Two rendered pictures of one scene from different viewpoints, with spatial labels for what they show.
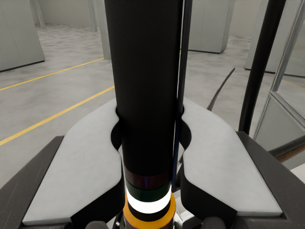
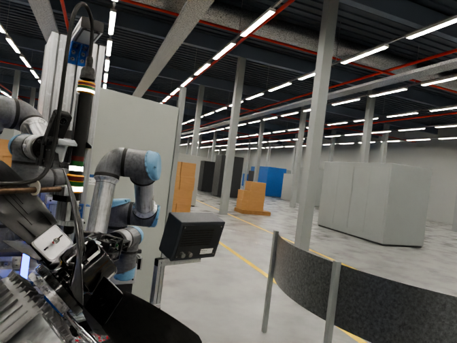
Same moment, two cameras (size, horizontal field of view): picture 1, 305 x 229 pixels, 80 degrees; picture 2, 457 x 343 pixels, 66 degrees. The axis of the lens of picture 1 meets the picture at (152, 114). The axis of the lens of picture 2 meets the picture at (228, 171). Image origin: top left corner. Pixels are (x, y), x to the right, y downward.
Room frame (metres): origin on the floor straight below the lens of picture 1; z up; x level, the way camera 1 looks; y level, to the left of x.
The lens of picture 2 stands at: (0.96, -0.46, 1.46)
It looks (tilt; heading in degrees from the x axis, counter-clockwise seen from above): 0 degrees down; 128
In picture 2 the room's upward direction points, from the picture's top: 7 degrees clockwise
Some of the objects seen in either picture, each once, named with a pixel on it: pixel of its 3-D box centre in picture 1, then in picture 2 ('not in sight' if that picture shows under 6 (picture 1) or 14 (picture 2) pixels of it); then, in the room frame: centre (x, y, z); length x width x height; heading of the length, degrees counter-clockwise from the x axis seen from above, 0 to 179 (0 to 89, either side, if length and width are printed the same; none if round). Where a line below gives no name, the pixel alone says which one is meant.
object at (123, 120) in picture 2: not in sight; (109, 203); (-1.55, 1.21, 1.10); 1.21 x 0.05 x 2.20; 82
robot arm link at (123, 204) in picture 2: not in sight; (118, 211); (-0.54, 0.59, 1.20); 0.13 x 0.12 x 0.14; 45
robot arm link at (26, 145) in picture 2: not in sight; (39, 147); (-0.11, -0.01, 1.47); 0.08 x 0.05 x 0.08; 92
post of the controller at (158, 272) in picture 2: not in sight; (157, 280); (-0.19, 0.58, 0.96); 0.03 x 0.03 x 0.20; 82
